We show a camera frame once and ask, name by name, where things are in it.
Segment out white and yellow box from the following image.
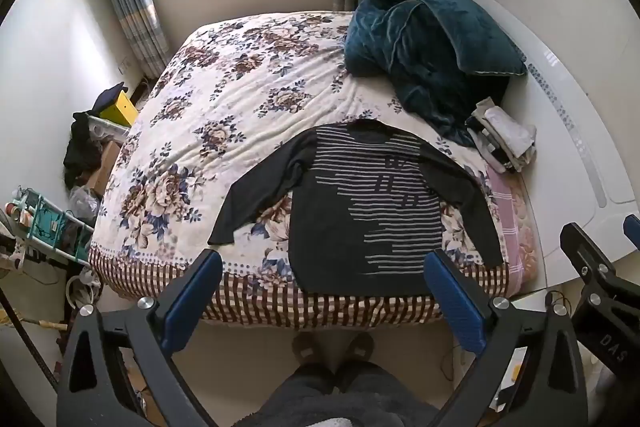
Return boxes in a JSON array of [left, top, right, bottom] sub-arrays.
[[491, 346, 527, 412]]

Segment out dark cap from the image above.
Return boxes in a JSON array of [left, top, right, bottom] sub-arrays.
[[90, 83, 127, 116]]

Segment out teal quilt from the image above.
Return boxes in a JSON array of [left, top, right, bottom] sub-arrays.
[[344, 0, 528, 146]]

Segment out cardboard box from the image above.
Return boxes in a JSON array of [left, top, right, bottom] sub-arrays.
[[90, 141, 122, 198]]

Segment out dark striped sweater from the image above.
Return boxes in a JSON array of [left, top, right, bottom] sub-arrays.
[[207, 119, 505, 297]]

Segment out black clothes heap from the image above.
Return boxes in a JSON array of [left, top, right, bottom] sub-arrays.
[[62, 112, 104, 188]]

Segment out wooden stick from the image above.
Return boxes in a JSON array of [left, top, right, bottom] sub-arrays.
[[20, 316, 67, 333]]

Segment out teal storage rack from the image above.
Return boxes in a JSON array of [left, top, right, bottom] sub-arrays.
[[4, 186, 96, 267]]

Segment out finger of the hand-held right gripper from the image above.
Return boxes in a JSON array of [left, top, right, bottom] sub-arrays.
[[559, 222, 621, 294], [622, 214, 640, 254]]

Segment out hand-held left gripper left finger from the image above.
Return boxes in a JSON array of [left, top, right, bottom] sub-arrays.
[[56, 249, 223, 427]]

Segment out person's shoe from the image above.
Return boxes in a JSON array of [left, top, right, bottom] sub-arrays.
[[291, 332, 334, 366], [344, 332, 377, 366]]

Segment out person's grey trousers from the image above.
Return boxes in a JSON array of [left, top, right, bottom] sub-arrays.
[[255, 361, 442, 427]]

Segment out white plastic basket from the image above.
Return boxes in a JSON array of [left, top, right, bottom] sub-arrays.
[[86, 115, 132, 144]]

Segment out floral blanket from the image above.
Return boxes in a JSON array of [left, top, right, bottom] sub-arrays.
[[89, 11, 511, 325]]

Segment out clear plastic bag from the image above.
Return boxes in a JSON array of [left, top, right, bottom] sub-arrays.
[[69, 186, 102, 229]]

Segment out pile of folded clothes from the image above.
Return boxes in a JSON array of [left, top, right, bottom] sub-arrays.
[[465, 98, 537, 174]]

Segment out person's right shoe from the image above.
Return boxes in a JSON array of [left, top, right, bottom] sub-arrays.
[[344, 332, 377, 366]]

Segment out person's left shoe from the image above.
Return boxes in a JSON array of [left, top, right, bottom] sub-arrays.
[[291, 332, 334, 366]]

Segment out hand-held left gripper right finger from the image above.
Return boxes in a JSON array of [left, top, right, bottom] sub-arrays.
[[424, 249, 588, 427]]

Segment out white headboard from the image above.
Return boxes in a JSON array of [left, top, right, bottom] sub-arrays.
[[452, 0, 640, 293]]

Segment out pink checked sheet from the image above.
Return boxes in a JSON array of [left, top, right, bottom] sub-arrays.
[[486, 166, 542, 294]]

